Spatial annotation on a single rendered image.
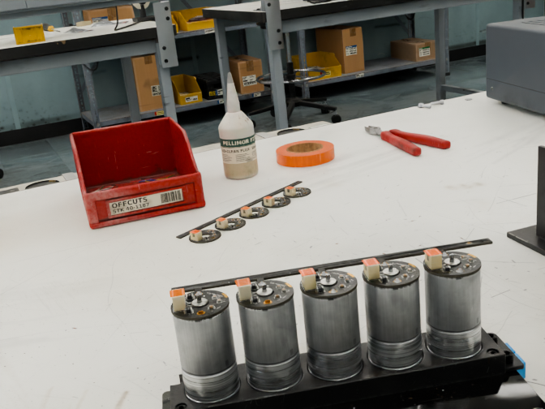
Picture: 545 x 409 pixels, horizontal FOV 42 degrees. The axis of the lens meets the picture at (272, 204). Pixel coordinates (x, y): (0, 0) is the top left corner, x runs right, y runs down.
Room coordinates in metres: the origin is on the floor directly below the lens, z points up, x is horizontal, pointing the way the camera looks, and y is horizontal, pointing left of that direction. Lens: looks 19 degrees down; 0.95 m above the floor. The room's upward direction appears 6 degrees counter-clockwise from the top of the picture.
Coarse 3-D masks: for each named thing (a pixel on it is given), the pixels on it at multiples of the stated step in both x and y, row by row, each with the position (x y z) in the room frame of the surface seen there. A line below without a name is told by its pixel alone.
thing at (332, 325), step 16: (304, 304) 0.27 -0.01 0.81; (320, 304) 0.27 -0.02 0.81; (336, 304) 0.26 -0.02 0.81; (352, 304) 0.27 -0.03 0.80; (304, 320) 0.27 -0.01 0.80; (320, 320) 0.27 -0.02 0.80; (336, 320) 0.26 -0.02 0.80; (352, 320) 0.27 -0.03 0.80; (320, 336) 0.27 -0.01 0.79; (336, 336) 0.26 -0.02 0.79; (352, 336) 0.27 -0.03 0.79; (320, 352) 0.27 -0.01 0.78; (336, 352) 0.26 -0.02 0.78; (352, 352) 0.27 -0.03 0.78; (320, 368) 0.27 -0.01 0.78; (336, 368) 0.26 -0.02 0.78; (352, 368) 0.27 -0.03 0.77
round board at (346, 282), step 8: (320, 272) 0.29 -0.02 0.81; (328, 272) 0.29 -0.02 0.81; (336, 272) 0.29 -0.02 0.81; (344, 272) 0.28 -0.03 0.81; (320, 280) 0.28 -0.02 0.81; (344, 280) 0.28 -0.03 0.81; (352, 280) 0.28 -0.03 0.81; (304, 288) 0.27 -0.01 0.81; (320, 288) 0.27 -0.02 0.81; (328, 288) 0.27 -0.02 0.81; (336, 288) 0.27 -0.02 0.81; (344, 288) 0.27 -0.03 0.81; (352, 288) 0.27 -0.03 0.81; (312, 296) 0.27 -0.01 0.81; (320, 296) 0.26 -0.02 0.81; (328, 296) 0.26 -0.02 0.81; (336, 296) 0.26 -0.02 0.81
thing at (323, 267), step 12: (480, 240) 0.30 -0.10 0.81; (396, 252) 0.30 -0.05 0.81; (408, 252) 0.30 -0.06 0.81; (420, 252) 0.30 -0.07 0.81; (324, 264) 0.30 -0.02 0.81; (336, 264) 0.29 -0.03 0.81; (348, 264) 0.29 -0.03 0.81; (360, 264) 0.29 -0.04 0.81; (252, 276) 0.29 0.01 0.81; (264, 276) 0.29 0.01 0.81; (276, 276) 0.29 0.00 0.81; (288, 276) 0.29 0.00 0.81; (180, 288) 0.29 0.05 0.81; (192, 288) 0.29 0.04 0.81; (204, 288) 0.29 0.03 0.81
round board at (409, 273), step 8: (400, 264) 0.29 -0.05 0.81; (408, 264) 0.29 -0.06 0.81; (400, 272) 0.28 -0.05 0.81; (408, 272) 0.28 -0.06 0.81; (416, 272) 0.28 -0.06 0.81; (368, 280) 0.27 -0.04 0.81; (376, 280) 0.27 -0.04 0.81; (384, 280) 0.27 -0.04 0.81; (392, 280) 0.27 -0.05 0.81; (408, 280) 0.27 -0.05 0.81; (416, 280) 0.27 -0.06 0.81
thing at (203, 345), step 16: (192, 304) 0.27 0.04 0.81; (176, 320) 0.26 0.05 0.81; (208, 320) 0.26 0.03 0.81; (224, 320) 0.26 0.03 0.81; (176, 336) 0.27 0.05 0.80; (192, 336) 0.26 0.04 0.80; (208, 336) 0.26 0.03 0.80; (224, 336) 0.26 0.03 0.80; (192, 352) 0.26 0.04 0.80; (208, 352) 0.26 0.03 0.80; (224, 352) 0.26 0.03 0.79; (192, 368) 0.26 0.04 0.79; (208, 368) 0.26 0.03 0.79; (224, 368) 0.26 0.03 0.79; (192, 384) 0.26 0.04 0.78; (208, 384) 0.26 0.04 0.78; (224, 384) 0.26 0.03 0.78; (192, 400) 0.26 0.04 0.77; (208, 400) 0.26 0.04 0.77
